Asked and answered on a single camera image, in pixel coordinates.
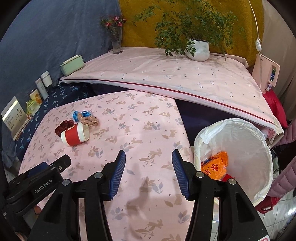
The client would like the orange snack wrapper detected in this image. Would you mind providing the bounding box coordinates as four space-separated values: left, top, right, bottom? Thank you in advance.
201 151 228 180

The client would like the blue measuring tape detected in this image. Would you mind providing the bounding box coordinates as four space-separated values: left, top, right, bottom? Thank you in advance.
72 110 91 123

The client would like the red snack bag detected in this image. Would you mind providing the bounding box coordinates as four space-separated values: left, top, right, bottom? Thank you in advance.
222 174 233 182

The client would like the white lined trash bin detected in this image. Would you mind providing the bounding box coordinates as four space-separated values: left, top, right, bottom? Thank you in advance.
194 118 273 206

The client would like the pink bunny tablecloth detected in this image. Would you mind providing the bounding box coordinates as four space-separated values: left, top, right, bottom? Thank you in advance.
21 90 193 240

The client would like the beige scrunchie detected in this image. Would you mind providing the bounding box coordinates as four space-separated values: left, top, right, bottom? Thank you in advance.
80 115 99 126

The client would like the dark red scrunchie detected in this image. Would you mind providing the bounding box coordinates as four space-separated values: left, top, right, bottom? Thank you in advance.
55 120 74 137

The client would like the small green box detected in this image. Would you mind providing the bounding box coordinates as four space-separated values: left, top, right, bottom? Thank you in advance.
26 100 40 116

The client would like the navy floral cloth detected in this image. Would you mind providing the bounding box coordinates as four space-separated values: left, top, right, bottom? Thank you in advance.
14 84 91 160

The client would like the small orange printed cup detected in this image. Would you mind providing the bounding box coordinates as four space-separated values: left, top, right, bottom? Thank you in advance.
29 89 43 105

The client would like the pink padded mat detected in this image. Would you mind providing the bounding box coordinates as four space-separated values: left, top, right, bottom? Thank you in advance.
61 47 283 138

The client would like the pink puffer jacket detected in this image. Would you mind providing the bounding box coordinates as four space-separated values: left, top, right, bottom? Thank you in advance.
267 120 295 198

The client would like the tall white bottle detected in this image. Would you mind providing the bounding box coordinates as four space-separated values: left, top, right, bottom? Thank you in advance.
35 78 49 100

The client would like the red cloth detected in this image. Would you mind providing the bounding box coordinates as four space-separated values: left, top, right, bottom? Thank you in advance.
263 89 288 129

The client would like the white round jar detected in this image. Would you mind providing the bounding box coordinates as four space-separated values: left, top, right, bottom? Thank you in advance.
40 71 53 88

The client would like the mint green tissue box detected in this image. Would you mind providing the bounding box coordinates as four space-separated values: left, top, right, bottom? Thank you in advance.
60 55 84 76

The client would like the pink water dispenser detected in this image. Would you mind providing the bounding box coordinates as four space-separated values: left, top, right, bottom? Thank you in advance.
252 54 280 93

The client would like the potted green plant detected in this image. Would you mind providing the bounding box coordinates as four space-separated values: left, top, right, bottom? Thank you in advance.
133 1 245 56

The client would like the glass vase with flowers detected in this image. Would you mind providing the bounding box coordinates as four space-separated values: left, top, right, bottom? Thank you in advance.
101 15 126 54

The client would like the white picture frame card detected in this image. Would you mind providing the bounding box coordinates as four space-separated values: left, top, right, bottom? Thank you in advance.
1 96 30 141

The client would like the white cable with switch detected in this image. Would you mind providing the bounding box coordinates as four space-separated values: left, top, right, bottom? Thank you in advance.
247 0 263 88

